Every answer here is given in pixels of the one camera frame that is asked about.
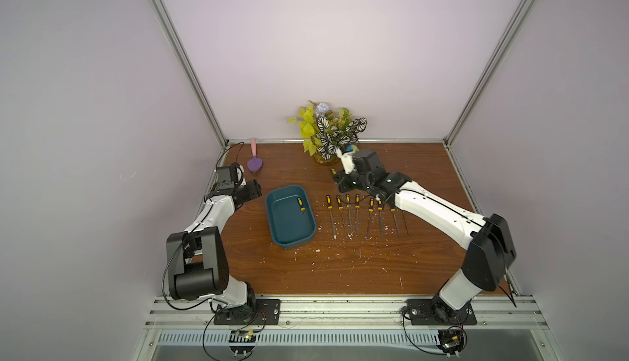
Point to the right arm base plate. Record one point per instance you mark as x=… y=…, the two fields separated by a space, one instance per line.
x=424 y=312

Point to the controller board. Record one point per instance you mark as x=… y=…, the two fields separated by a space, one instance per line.
x=242 y=343
x=451 y=341

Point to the potted artificial plant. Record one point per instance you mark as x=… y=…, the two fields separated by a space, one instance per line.
x=324 y=129

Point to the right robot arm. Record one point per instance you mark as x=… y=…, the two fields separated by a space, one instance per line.
x=487 y=241

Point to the left controller board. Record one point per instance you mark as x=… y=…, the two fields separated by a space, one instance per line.
x=242 y=343

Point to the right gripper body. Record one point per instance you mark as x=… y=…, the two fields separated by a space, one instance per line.
x=345 y=182

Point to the right controller board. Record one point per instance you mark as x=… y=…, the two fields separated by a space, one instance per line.
x=451 y=341

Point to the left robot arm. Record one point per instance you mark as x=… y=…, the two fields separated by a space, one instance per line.
x=197 y=267

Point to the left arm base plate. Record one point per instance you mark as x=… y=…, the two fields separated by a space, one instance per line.
x=263 y=312

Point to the teal plastic storage box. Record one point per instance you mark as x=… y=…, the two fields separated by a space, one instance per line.
x=287 y=226

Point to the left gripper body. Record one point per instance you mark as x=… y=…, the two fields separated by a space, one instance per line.
x=247 y=191

